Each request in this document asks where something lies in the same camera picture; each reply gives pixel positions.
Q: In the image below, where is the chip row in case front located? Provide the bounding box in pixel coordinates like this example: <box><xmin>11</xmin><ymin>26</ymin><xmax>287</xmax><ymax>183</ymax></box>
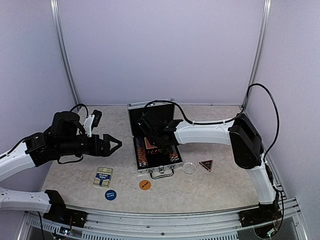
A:
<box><xmin>135</xmin><ymin>137</ymin><xmax>148</xmax><ymax>168</ymax></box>

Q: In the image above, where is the clear round dealer button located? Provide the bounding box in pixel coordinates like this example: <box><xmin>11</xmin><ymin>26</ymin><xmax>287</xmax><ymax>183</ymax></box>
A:
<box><xmin>182</xmin><ymin>162</ymin><xmax>197</xmax><ymax>175</ymax></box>

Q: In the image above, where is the left aluminium corner post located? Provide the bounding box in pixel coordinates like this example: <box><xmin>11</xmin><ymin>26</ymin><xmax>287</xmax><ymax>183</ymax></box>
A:
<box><xmin>50</xmin><ymin>0</ymin><xmax>81</xmax><ymax>105</ymax></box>

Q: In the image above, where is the chip row in case back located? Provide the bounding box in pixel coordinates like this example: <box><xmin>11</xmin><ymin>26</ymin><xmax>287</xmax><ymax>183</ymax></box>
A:
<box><xmin>168</xmin><ymin>146</ymin><xmax>180</xmax><ymax>163</ymax></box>

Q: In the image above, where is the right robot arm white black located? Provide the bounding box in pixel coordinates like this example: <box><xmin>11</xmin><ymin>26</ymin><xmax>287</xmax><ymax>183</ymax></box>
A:
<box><xmin>136</xmin><ymin>102</ymin><xmax>284</xmax><ymax>226</ymax></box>

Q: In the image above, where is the aluminium front rail frame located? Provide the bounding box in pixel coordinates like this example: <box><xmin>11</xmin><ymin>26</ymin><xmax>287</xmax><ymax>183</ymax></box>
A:
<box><xmin>17</xmin><ymin>198</ymin><xmax>311</xmax><ymax>240</ymax></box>

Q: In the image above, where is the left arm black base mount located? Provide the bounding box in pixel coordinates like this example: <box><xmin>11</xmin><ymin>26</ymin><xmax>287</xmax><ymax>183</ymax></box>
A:
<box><xmin>43</xmin><ymin>203</ymin><xmax>88</xmax><ymax>228</ymax></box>

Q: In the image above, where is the red playing card deck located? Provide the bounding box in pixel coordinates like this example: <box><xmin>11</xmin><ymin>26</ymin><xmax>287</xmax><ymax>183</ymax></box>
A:
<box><xmin>144</xmin><ymin>137</ymin><xmax>158</xmax><ymax>150</ymax></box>

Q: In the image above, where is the blue playing card box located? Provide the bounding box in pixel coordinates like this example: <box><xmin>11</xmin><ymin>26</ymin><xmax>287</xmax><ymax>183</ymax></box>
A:
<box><xmin>93</xmin><ymin>166</ymin><xmax>114</xmax><ymax>188</ymax></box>

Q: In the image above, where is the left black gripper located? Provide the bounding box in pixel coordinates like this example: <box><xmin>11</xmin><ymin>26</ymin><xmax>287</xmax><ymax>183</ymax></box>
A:
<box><xmin>56</xmin><ymin>133</ymin><xmax>122</xmax><ymax>157</ymax></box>

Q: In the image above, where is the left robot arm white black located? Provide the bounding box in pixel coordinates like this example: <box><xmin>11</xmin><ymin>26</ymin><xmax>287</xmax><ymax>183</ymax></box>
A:
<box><xmin>0</xmin><ymin>109</ymin><xmax>122</xmax><ymax>223</ymax></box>

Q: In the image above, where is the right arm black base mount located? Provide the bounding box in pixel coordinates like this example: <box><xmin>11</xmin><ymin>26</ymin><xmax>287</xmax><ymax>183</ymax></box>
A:
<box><xmin>238</xmin><ymin>205</ymin><xmax>277</xmax><ymax>228</ymax></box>

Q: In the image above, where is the orange big blind button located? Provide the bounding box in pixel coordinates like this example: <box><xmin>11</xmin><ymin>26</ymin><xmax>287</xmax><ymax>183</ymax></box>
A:
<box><xmin>139</xmin><ymin>180</ymin><xmax>152</xmax><ymax>191</ymax></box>

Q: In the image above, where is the aluminium poker chip case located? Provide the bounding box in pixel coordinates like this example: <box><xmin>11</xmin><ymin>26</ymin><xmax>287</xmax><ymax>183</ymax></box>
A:
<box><xmin>127</xmin><ymin>98</ymin><xmax>183</xmax><ymax>180</ymax></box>

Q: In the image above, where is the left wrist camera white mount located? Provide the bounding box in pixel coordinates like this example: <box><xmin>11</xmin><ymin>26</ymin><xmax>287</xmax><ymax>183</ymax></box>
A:
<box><xmin>83</xmin><ymin>109</ymin><xmax>102</xmax><ymax>138</ymax></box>

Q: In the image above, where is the right aluminium corner post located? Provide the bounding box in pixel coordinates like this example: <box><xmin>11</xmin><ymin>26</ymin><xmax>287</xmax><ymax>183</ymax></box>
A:
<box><xmin>242</xmin><ymin>0</ymin><xmax>272</xmax><ymax>110</ymax></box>

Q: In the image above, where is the blue small blind button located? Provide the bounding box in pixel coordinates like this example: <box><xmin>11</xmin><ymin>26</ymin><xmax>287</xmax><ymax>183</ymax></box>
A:
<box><xmin>104</xmin><ymin>189</ymin><xmax>117</xmax><ymax>201</ymax></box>

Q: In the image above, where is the aluminium corner post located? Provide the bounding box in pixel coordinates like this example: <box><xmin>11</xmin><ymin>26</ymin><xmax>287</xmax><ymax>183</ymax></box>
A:
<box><xmin>242</xmin><ymin>0</ymin><xmax>272</xmax><ymax>110</ymax></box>
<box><xmin>50</xmin><ymin>0</ymin><xmax>81</xmax><ymax>105</ymax></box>

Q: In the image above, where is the black pink triangular button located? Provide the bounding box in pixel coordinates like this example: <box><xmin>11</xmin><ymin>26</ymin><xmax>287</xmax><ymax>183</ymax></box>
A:
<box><xmin>199</xmin><ymin>159</ymin><xmax>213</xmax><ymax>172</ymax></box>

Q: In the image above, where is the black dice row in case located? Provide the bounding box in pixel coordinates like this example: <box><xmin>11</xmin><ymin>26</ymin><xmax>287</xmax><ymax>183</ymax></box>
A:
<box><xmin>146</xmin><ymin>148</ymin><xmax>164</xmax><ymax>155</ymax></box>

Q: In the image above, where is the chip row in case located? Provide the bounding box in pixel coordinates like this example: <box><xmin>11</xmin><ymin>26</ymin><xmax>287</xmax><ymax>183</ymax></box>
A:
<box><xmin>135</xmin><ymin>137</ymin><xmax>148</xmax><ymax>168</ymax></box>
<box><xmin>168</xmin><ymin>146</ymin><xmax>180</xmax><ymax>163</ymax></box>

